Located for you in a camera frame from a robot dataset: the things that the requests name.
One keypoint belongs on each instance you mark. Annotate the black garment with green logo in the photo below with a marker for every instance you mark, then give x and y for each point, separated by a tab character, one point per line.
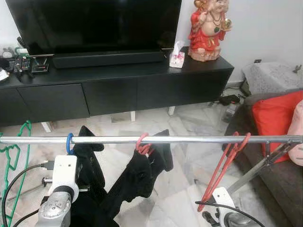
87	184

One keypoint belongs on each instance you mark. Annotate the blue plastic hanger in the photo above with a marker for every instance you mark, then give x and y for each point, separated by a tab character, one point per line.
69	142

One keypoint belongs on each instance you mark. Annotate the red plastic hanger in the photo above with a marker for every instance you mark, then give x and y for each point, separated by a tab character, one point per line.
222	168

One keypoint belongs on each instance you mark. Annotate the pink plastic hanger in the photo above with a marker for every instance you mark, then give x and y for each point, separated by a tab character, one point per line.
142	144

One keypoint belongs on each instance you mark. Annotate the green plastic hanger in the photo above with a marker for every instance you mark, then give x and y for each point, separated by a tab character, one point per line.
14	161

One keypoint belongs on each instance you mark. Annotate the dark grey sofa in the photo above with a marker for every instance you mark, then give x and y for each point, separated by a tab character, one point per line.
279	189

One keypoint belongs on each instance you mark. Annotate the plain black shirt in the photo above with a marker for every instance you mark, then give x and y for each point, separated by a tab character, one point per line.
137	175

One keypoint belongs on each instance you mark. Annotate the metal clothes rack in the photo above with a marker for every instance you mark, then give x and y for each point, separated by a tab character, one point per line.
165	139

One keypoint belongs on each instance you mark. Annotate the black power adapter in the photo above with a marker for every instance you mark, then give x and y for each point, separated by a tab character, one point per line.
229	99

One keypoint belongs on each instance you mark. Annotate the pink cat face pillow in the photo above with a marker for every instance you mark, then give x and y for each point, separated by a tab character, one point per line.
297	135

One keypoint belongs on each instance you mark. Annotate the side table with lace cloth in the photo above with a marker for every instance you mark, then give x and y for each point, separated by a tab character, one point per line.
270	78

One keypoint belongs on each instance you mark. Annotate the black television console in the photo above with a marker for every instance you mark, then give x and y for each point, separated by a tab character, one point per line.
118	90

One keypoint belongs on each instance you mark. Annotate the white pink tissue box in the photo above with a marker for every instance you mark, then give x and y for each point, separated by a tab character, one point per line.
177	57

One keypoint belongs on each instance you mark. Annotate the red buddha statue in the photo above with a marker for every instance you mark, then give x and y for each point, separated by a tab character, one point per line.
208	30

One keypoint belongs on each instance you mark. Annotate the black soundbar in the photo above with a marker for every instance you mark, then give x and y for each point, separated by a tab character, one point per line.
109	58

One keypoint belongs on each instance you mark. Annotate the black flat television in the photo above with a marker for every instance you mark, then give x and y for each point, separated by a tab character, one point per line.
94	23

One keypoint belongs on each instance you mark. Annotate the small black electronic devices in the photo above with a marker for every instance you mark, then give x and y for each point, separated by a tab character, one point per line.
28	64

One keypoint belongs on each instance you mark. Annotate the small green white cup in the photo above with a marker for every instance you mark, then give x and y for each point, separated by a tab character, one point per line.
21	49

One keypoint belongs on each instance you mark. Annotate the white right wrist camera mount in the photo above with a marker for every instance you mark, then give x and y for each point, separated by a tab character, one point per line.
223	198

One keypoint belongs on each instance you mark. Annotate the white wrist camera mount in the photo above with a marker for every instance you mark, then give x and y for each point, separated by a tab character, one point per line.
223	198
65	171

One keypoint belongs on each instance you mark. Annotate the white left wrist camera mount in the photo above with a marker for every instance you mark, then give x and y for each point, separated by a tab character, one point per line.
65	171

